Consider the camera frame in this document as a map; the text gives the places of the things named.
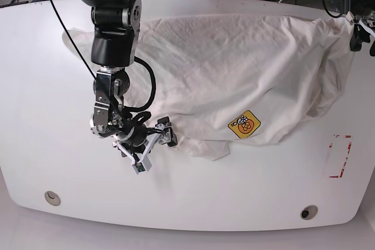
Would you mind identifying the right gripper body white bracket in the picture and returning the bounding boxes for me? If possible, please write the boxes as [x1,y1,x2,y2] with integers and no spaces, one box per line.
[112,125,171,165]

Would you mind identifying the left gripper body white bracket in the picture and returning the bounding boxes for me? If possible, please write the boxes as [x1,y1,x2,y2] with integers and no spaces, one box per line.
[346,11,374,41]

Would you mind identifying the white t-shirt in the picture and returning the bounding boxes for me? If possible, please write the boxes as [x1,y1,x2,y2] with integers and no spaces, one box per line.
[61,14,357,162]

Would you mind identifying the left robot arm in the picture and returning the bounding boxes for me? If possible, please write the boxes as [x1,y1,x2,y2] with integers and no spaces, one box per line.
[322,0,374,52]

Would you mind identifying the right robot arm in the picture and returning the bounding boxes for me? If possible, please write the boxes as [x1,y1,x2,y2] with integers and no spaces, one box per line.
[82,0,178,173]

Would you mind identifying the left table grommet hole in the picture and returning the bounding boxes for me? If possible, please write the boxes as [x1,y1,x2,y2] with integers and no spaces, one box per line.
[45,191,61,207]

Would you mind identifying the table grommet hole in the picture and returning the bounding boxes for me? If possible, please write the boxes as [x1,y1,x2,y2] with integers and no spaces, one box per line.
[45,191,61,207]
[300,205,318,220]

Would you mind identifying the red tape rectangle marking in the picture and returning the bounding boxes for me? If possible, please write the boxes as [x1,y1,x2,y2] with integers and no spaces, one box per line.
[325,135,353,179]

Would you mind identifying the right table grommet hole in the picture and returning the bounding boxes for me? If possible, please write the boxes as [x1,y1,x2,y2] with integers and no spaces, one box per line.
[300,205,318,220]

